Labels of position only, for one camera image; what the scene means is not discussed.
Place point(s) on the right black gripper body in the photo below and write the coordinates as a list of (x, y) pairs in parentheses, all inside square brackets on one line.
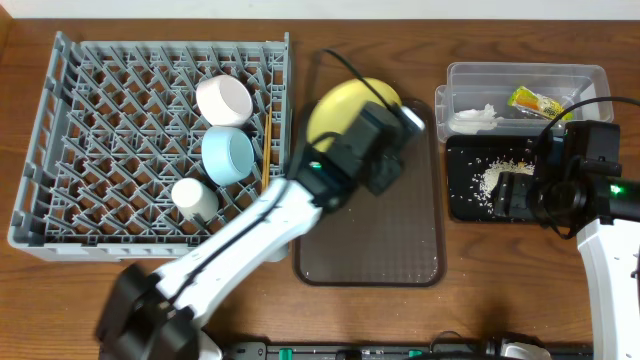
[(513, 195)]

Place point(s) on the black waste tray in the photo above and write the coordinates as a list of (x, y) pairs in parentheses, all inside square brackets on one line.
[(461, 150)]

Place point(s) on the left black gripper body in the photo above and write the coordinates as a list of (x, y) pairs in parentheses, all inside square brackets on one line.
[(382, 170)]

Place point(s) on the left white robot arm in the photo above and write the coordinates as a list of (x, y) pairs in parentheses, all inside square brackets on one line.
[(162, 315)]

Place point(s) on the yellow green snack wrapper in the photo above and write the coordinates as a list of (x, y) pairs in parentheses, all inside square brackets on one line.
[(527, 101)]

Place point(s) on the dark brown serving tray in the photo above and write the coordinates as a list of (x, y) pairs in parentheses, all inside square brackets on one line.
[(396, 239)]

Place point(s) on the light blue bowl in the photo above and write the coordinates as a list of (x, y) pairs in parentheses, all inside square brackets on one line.
[(227, 155)]

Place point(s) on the white plastic cup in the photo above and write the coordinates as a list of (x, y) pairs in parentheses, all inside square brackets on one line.
[(194, 199)]

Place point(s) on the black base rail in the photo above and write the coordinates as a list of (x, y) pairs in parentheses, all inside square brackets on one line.
[(446, 345)]

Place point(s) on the wooden chopstick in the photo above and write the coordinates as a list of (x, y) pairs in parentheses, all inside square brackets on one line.
[(269, 150), (265, 150)]

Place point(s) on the pink white bowl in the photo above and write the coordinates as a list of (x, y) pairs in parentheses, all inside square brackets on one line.
[(224, 101)]

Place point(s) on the spilled rice pile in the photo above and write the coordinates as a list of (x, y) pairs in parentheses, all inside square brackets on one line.
[(484, 181)]

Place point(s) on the yellow plastic plate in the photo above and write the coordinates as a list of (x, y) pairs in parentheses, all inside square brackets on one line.
[(337, 109)]

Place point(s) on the crumpled white tissue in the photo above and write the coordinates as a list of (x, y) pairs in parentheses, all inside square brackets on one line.
[(470, 122)]

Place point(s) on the grey plastic dishwasher rack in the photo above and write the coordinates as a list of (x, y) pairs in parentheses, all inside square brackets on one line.
[(118, 125)]

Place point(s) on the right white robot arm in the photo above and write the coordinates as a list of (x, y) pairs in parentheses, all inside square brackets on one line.
[(609, 248)]

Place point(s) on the clear plastic bin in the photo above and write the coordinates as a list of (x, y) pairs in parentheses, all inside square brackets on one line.
[(472, 85)]

